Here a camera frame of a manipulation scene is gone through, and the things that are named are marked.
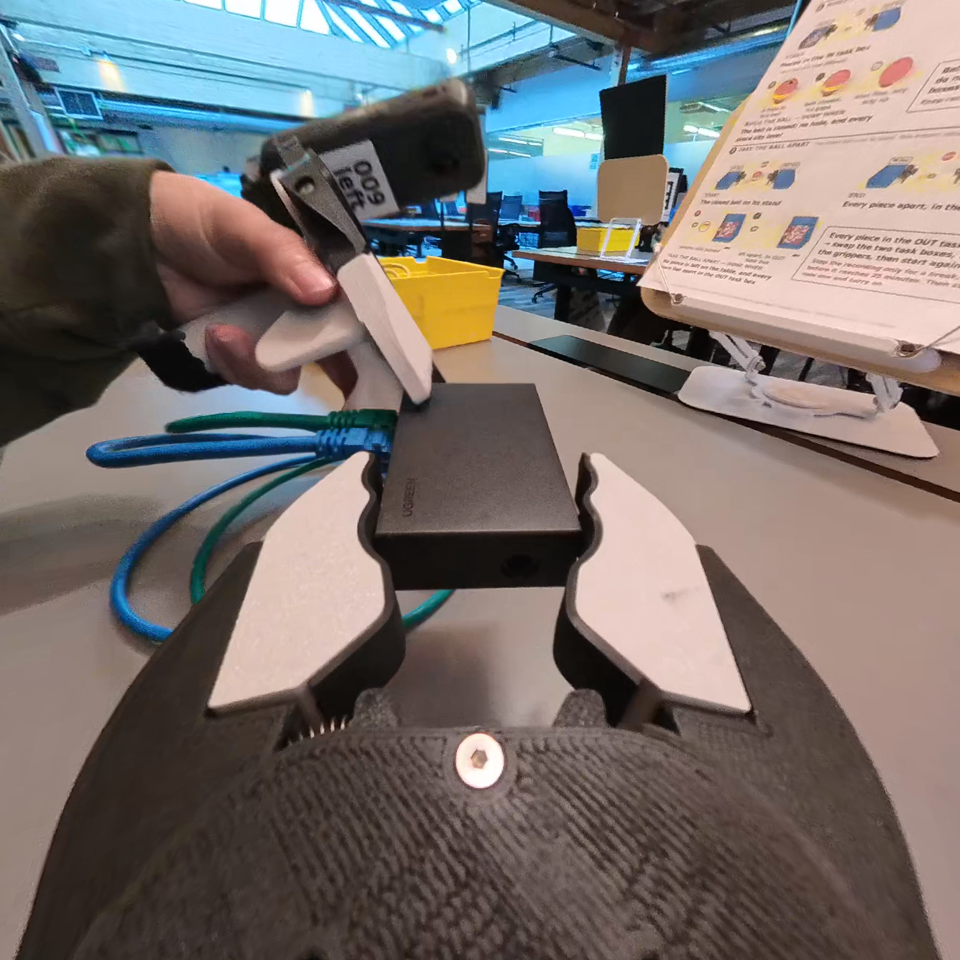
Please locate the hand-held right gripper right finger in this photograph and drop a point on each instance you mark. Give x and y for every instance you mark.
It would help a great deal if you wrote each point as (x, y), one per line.
(652, 600)

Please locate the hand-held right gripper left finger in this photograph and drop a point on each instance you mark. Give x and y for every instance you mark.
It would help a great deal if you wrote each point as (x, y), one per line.
(300, 592)

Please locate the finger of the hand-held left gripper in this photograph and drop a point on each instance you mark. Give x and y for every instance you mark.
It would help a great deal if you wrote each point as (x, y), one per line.
(386, 322)
(375, 386)

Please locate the black network switch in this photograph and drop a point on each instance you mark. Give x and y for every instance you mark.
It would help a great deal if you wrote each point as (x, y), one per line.
(465, 465)

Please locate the person's left forearm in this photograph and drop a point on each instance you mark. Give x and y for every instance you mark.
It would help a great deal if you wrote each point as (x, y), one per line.
(75, 285)

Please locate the person's left hand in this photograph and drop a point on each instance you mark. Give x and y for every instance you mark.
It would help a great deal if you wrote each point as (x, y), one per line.
(217, 255)

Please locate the large yellow plastic bin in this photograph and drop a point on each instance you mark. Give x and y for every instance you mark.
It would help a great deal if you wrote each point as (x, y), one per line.
(450, 300)

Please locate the black office chair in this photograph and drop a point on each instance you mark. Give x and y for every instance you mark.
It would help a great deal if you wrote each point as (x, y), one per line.
(556, 214)

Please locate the small yellow plastic bin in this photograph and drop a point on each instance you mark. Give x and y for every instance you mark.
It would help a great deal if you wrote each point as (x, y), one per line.
(600, 240)

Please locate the black monitor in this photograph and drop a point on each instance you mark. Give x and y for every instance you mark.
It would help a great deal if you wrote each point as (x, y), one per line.
(634, 116)

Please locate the beige board on clear stand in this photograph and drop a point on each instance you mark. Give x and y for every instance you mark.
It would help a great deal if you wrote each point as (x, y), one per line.
(632, 187)

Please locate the instruction sheet on stand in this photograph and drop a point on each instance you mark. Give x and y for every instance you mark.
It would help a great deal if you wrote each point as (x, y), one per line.
(654, 298)

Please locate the white folding stand base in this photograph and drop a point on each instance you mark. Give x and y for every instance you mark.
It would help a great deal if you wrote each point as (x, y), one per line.
(862, 427)

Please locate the printed instruction sheet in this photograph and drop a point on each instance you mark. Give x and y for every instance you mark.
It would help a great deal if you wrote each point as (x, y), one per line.
(825, 187)

